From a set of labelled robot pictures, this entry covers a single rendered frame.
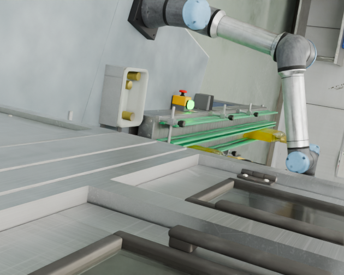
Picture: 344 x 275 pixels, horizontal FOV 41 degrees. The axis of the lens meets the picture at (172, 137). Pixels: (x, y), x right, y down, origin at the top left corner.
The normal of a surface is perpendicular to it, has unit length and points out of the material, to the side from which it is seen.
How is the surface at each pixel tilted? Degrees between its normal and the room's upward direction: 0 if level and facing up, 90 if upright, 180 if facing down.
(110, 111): 90
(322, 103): 90
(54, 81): 0
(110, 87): 90
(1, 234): 90
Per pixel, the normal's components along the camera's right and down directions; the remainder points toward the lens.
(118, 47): 0.89, 0.20
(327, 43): -0.43, 0.08
